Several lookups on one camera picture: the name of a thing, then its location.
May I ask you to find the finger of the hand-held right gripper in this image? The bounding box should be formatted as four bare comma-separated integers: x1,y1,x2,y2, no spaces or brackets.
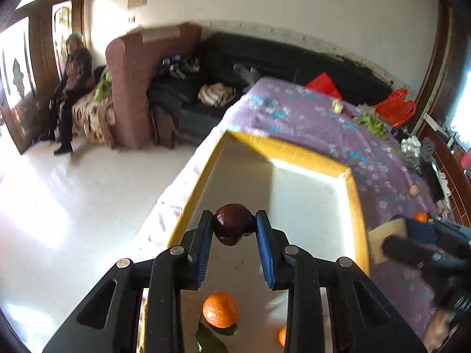
391,214,438,245
382,236,447,271

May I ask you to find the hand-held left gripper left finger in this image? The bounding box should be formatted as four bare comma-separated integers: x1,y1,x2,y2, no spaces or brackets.
42,210,214,353

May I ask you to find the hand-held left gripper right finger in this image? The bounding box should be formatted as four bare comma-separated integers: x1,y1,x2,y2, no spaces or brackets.
256,210,427,353

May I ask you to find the dark red plum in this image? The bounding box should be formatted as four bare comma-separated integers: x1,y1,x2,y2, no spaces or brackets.
213,203,256,247

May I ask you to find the orange with green leaves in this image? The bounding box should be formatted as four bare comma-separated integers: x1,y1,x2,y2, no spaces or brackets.
194,292,241,353

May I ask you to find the white foam tray yellow rim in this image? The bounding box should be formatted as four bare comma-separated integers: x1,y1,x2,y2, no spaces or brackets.
142,129,370,353

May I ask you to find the person's right hand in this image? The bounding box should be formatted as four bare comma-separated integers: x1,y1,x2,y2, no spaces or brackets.
425,309,455,353

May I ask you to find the flat black device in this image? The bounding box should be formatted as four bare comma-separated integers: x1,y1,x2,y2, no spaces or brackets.
423,160,447,203

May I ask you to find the white cloth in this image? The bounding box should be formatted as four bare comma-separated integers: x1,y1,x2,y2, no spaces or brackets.
438,171,452,196

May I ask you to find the grey slotted spatula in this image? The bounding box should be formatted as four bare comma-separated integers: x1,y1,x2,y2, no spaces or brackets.
419,137,437,162

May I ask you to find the bunch of white garlic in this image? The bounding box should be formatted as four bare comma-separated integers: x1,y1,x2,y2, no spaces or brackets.
399,135,422,155

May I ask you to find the green lettuce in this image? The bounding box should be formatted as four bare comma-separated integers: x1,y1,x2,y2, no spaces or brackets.
354,112,388,140

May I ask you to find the crumpled red plastic bag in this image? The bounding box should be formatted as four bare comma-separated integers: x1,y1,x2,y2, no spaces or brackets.
374,88,417,129

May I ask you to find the purple floral tablecloth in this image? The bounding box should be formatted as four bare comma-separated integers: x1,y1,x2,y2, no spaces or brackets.
142,77,451,353

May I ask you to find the striped beige cloth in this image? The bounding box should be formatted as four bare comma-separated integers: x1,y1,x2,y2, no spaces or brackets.
198,83,238,108

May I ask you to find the flat red bag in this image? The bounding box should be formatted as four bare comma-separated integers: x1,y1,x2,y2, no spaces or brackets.
305,73,343,100

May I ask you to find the patterned beige blanket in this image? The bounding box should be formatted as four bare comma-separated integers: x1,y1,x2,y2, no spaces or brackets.
72,90,115,144

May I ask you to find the black leather sofa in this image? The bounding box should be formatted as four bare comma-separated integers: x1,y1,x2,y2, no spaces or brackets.
147,32,392,146

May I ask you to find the pink fabric armchair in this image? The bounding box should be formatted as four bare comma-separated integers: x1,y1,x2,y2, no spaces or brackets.
72,23,202,149

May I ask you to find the grey plastic bag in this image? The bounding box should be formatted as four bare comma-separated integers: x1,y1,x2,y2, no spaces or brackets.
233,63,262,91

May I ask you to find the row of black remote controls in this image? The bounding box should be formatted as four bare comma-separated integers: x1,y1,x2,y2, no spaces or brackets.
161,54,201,79

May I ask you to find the green cloth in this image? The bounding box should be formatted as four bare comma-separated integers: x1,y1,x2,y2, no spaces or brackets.
94,71,113,101

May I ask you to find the wooden glazed door leaf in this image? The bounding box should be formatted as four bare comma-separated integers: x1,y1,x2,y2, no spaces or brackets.
0,15,41,155

